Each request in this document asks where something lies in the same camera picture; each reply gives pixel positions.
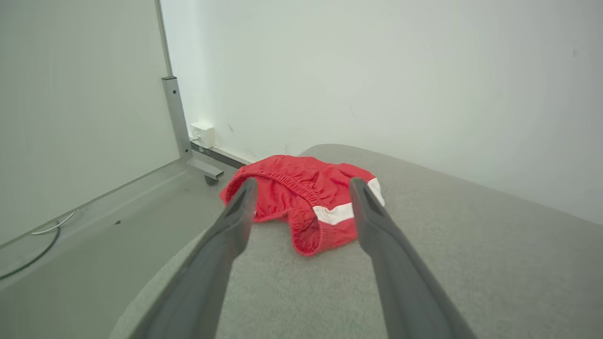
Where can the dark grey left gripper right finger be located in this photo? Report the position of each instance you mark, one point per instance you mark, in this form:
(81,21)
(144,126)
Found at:
(405,282)

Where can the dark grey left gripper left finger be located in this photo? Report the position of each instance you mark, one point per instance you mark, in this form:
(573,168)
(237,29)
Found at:
(207,278)

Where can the red shorts with white stripe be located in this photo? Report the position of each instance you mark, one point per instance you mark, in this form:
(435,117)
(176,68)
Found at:
(301,183)

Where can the small black caster wheel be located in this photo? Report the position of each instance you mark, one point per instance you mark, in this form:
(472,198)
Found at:
(211,180)

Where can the grey metal partition leg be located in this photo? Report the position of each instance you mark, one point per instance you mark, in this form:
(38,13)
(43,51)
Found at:
(172,113)

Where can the white partition panel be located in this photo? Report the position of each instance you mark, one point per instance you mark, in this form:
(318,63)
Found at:
(70,117)

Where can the white wall socket box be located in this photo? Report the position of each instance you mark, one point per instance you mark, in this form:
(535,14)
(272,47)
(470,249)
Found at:
(203,134)

